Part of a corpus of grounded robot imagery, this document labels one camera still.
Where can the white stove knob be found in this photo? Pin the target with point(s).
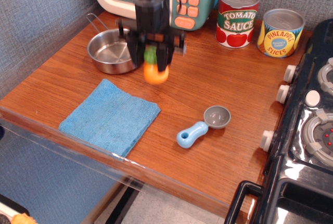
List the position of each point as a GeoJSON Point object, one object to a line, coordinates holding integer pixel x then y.
{"type": "Point", "coordinates": [282, 93]}
{"type": "Point", "coordinates": [289, 73]}
{"type": "Point", "coordinates": [266, 139]}

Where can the white stove knob upper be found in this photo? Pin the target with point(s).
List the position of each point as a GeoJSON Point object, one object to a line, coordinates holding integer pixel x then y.
{"type": "Point", "coordinates": [289, 73]}

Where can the orange fuzzy object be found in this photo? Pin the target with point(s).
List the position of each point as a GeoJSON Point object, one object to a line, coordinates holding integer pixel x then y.
{"type": "Point", "coordinates": [18, 219]}

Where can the blue folded cloth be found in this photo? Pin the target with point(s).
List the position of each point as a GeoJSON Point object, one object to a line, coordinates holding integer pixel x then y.
{"type": "Point", "coordinates": [111, 119]}

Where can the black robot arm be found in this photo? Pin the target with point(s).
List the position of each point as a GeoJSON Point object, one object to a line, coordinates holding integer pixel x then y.
{"type": "Point", "coordinates": [155, 39]}

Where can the orange toy carrot green top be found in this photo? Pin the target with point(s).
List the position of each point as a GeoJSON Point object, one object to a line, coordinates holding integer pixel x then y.
{"type": "Point", "coordinates": [151, 73]}

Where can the black toy stove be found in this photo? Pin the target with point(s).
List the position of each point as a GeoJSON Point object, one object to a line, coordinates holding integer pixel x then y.
{"type": "Point", "coordinates": [297, 185]}

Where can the tomato sauce can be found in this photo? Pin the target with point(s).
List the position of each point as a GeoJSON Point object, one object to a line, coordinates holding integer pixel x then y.
{"type": "Point", "coordinates": [235, 22]}

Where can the blue grey measuring scoop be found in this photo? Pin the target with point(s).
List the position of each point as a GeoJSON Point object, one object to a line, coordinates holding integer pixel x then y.
{"type": "Point", "coordinates": [214, 117]}

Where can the small stainless steel pan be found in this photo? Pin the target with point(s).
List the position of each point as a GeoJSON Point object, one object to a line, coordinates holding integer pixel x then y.
{"type": "Point", "coordinates": [108, 49]}

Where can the white stove knob middle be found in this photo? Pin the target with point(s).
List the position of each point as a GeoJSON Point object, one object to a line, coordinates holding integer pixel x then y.
{"type": "Point", "coordinates": [282, 93]}

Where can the white stove knob lower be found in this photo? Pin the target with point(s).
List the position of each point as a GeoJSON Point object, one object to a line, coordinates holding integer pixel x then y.
{"type": "Point", "coordinates": [266, 139]}

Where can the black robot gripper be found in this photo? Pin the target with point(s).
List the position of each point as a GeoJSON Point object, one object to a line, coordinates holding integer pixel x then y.
{"type": "Point", "coordinates": [152, 17]}

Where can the pineapple slices can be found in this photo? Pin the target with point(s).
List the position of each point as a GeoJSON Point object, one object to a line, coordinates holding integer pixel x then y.
{"type": "Point", "coordinates": [280, 32]}

